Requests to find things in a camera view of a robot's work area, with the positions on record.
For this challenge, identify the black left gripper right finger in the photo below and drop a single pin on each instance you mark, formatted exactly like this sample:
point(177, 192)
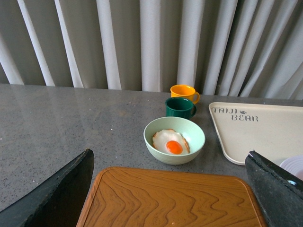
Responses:
point(279, 193)

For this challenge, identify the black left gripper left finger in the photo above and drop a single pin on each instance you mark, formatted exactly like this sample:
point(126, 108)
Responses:
point(58, 201)

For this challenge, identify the white ridged plate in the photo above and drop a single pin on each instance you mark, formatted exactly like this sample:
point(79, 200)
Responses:
point(294, 165)

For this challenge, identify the wooden cutting board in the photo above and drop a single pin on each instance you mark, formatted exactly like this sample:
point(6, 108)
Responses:
point(132, 197)

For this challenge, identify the cream bear tray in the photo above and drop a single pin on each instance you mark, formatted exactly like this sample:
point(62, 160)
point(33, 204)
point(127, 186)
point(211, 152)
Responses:
point(273, 131)

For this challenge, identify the light green bowl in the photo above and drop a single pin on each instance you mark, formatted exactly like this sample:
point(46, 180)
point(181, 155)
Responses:
point(188, 129)

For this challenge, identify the fake fried egg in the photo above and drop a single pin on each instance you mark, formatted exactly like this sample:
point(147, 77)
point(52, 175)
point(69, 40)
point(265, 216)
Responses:
point(170, 142)

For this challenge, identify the dark green mug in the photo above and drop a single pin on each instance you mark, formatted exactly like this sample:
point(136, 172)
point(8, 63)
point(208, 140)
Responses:
point(180, 107)

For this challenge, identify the yellow mug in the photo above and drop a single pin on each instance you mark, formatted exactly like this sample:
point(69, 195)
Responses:
point(185, 91)

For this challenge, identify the grey white curtain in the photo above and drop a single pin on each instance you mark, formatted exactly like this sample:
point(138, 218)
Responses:
point(246, 48)

